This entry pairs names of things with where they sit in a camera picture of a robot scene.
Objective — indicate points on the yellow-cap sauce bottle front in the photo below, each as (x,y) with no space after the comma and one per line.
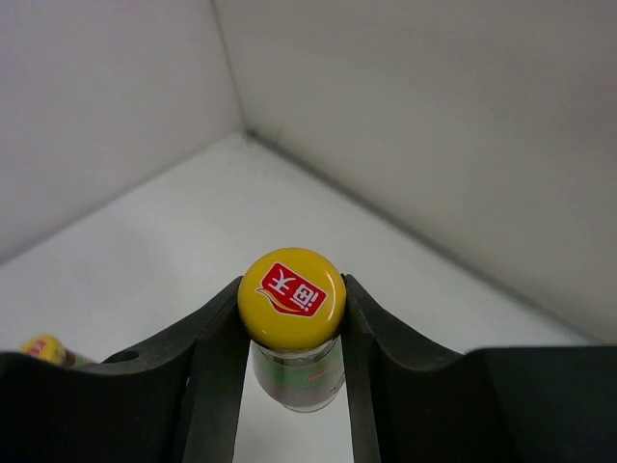
(49,349)

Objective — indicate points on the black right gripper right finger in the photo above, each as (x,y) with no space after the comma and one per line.
(411,399)

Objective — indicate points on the yellow-cap sauce bottle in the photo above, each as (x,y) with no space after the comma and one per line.
(49,349)
(291,302)

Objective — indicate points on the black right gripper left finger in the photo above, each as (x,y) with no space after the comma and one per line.
(174,397)

